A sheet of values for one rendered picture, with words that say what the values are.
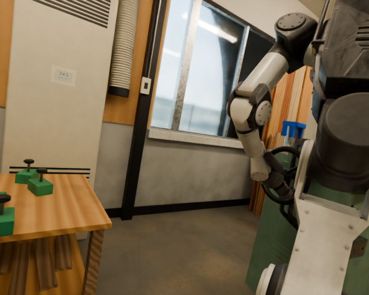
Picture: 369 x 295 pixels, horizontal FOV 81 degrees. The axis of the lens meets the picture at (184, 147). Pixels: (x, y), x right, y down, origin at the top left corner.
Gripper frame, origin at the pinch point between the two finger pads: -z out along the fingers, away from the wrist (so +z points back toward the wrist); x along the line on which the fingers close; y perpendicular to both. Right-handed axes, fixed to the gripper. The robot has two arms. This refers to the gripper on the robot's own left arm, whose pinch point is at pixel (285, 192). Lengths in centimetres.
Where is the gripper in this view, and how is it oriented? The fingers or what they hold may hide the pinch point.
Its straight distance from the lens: 109.3
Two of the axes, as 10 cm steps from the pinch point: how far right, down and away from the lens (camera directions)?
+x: 1.1, 5.3, -8.4
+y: 7.3, -6.2, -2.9
